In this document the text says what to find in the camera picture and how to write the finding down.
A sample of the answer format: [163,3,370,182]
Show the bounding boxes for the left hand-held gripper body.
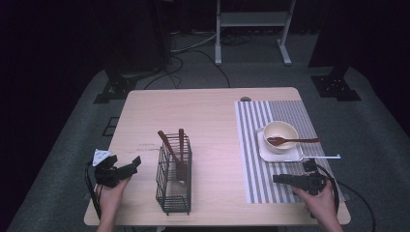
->
[91,148,133,189]

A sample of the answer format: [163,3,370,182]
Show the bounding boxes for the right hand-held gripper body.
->
[291,154,342,197]

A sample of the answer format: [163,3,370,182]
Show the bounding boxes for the brown wooden spoon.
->
[157,130,189,186]
[178,128,186,162]
[266,135,322,147]

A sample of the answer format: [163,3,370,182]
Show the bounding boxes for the cream bowl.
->
[262,120,300,155]

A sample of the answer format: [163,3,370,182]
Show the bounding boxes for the black wire cutlery basket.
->
[155,131,193,217]

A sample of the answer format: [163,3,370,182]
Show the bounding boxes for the person's right hand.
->
[291,180,340,224]

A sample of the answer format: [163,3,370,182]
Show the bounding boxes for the person's left hand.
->
[96,176,132,223]

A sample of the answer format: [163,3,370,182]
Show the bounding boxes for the white square plate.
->
[256,127,305,163]

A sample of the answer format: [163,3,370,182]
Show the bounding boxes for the grey striped placemat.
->
[234,100,346,205]

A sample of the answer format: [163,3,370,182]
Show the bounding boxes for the black stand with base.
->
[92,0,172,105]
[307,0,363,102]

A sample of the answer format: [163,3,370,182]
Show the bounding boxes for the white metal stand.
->
[214,0,298,68]

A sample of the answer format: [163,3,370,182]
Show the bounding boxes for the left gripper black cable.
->
[84,160,103,218]

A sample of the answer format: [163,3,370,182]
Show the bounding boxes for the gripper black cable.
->
[84,160,103,218]
[315,163,377,232]

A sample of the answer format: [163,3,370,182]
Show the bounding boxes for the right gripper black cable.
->
[315,163,377,232]

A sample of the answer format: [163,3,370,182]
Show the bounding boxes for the black floor cable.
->
[142,47,232,91]

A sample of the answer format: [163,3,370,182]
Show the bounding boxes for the grey floor cable bundle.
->
[169,30,218,55]

